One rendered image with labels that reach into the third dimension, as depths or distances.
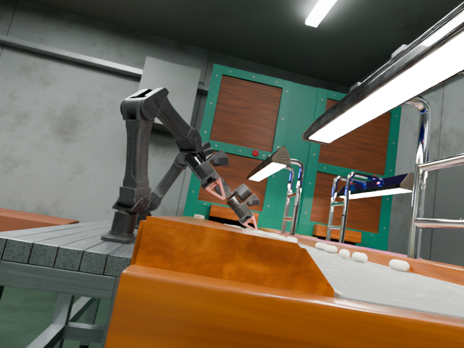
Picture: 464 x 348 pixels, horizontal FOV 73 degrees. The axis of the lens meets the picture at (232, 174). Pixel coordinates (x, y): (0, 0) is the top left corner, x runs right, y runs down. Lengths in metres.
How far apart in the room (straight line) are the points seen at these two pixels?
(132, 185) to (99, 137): 3.25
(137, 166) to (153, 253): 0.76
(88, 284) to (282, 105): 1.78
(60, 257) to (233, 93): 1.70
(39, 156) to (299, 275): 4.18
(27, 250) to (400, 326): 0.63
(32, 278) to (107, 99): 3.69
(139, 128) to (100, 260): 0.41
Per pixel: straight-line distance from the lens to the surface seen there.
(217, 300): 0.16
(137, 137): 0.93
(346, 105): 0.70
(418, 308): 0.23
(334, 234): 2.13
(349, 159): 2.29
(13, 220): 3.25
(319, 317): 0.18
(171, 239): 0.18
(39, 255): 0.70
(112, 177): 4.05
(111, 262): 0.67
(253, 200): 1.56
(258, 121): 2.14
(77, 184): 4.14
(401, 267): 0.64
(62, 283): 0.70
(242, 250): 0.18
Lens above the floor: 0.77
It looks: 9 degrees up
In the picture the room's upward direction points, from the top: 10 degrees clockwise
